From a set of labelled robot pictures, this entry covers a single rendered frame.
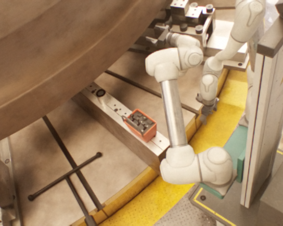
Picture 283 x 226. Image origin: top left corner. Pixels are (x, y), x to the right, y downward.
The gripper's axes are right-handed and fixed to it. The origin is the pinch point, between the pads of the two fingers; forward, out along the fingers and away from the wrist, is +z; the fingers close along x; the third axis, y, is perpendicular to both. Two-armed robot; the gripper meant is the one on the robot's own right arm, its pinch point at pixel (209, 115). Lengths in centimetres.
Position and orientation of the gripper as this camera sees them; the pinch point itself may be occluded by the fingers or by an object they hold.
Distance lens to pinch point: 237.2
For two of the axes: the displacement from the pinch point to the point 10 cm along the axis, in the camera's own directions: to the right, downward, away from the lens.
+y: 7.8, 4.2, -4.7
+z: 1.8, 5.7, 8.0
